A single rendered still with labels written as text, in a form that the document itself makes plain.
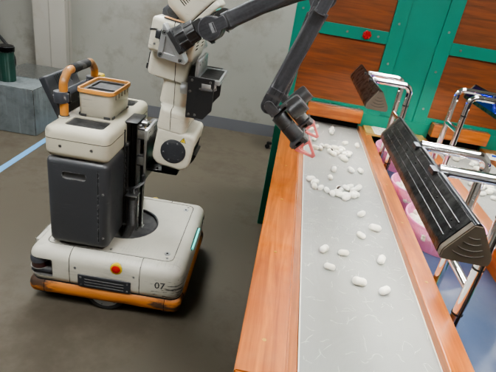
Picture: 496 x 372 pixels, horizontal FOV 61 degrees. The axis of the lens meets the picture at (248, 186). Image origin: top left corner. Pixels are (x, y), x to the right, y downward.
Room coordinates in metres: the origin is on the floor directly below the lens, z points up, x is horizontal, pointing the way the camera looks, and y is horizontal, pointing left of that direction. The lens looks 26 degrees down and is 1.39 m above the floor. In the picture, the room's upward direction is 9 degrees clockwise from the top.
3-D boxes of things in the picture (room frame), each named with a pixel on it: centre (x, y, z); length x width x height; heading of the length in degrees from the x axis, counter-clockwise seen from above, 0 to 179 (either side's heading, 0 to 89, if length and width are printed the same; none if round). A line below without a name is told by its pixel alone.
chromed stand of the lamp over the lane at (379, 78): (1.85, -0.52, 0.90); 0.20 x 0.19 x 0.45; 177
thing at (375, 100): (1.86, -0.44, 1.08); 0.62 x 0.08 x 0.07; 177
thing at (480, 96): (1.83, -0.92, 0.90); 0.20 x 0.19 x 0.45; 177
